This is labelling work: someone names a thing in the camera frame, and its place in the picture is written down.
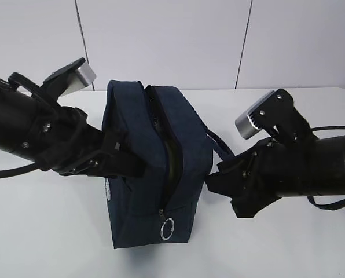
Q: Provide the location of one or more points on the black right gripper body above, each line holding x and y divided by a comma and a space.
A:
249, 163

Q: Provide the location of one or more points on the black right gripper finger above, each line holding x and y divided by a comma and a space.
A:
250, 203
230, 184

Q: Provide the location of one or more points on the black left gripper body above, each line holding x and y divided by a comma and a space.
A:
75, 143

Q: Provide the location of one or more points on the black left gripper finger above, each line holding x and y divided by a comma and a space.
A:
120, 164

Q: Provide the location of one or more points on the dark blue fabric lunch bag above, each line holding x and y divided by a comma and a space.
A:
147, 116

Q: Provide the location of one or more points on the glass container with green lid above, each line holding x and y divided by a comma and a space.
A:
174, 168

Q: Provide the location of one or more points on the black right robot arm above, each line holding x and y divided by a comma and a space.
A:
270, 171

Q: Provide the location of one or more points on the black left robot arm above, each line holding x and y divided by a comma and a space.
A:
26, 125

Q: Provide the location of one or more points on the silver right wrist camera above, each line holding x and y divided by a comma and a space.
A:
276, 114

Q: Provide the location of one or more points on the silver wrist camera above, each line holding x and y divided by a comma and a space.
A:
276, 114
71, 78

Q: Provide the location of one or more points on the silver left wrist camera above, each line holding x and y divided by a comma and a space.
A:
71, 78

